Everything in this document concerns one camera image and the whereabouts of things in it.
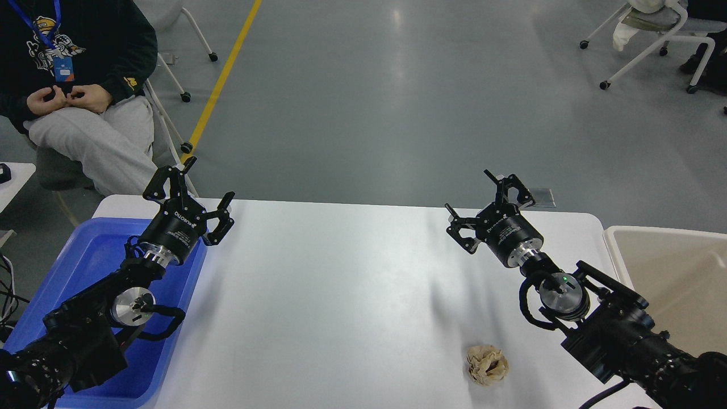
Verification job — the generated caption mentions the beige plastic bin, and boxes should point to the beige plastic bin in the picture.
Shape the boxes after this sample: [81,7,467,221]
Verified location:
[603,226,726,356]

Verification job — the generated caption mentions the white chair left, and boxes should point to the white chair left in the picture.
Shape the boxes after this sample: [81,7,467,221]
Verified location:
[131,0,219,197]

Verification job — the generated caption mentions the brown paper ball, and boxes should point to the brown paper ball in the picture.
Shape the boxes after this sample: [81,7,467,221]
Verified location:
[466,344,509,387]

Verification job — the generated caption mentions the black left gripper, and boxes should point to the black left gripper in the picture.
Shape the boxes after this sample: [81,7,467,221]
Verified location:
[138,156,235,266]

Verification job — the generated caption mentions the seated person in black hoodie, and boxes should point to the seated person in black hoodie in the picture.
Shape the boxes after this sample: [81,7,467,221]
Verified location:
[1,1,158,196]

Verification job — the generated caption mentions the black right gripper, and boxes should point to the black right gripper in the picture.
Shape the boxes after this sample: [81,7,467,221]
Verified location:
[445,170,544,268]

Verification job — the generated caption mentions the white chair right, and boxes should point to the white chair right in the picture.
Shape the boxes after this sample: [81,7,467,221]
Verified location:
[578,1,725,95]

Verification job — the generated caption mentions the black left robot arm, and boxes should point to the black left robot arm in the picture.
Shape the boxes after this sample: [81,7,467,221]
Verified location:
[2,156,234,408]

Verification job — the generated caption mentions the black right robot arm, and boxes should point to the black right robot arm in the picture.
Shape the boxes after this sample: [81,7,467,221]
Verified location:
[445,170,725,408]

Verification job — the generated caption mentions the black cables at left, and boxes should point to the black cables at left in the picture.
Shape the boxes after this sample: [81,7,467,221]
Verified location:
[0,253,29,341]

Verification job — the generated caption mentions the white side table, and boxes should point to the white side table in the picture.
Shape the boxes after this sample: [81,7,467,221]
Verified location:
[1,161,36,212]

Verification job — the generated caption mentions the white chair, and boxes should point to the white chair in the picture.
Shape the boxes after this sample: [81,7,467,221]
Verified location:
[131,0,219,197]
[578,1,725,95]

